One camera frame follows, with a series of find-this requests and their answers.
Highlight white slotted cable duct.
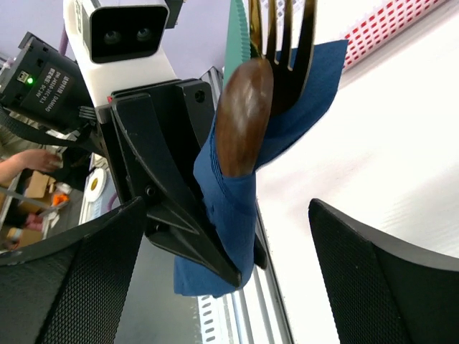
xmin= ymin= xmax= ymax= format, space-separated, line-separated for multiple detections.
xmin=197 ymin=295 xmax=230 ymax=344

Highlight person's hand in background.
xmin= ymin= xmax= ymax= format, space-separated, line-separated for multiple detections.
xmin=16 ymin=149 xmax=63 ymax=172

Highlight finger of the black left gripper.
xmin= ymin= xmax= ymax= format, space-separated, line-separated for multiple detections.
xmin=254 ymin=222 xmax=268 ymax=269
xmin=111 ymin=92 xmax=241 ymax=287

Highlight brown wooden spoon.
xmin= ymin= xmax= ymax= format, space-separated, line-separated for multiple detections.
xmin=214 ymin=58 xmax=273 ymax=177

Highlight roll of white tape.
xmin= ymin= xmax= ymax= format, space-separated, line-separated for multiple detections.
xmin=85 ymin=168 xmax=107 ymax=202

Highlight red bottle orange cap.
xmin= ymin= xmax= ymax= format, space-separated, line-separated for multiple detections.
xmin=343 ymin=0 xmax=446 ymax=71

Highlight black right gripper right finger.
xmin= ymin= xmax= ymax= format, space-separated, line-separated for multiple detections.
xmin=308 ymin=199 xmax=458 ymax=344

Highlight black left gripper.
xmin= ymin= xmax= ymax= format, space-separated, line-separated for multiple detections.
xmin=1 ymin=36 xmax=213 ymax=208

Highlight blue paper napkin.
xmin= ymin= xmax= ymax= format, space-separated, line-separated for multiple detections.
xmin=174 ymin=39 xmax=348 ymax=297

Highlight gold fork green handle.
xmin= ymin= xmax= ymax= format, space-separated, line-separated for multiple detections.
xmin=248 ymin=0 xmax=317 ymax=116

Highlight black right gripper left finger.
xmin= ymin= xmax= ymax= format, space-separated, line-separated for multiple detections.
xmin=1 ymin=198 xmax=146 ymax=343

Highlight cardboard boxes in background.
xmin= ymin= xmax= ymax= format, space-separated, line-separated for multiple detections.
xmin=1 ymin=171 xmax=57 ymax=253

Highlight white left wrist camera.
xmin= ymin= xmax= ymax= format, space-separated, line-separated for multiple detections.
xmin=63 ymin=0 xmax=183 ymax=107

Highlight teal plastic knife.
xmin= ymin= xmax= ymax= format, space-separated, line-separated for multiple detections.
xmin=223 ymin=0 xmax=250 ymax=87

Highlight white plastic basket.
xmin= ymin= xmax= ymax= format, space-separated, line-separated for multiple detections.
xmin=250 ymin=0 xmax=459 ymax=75

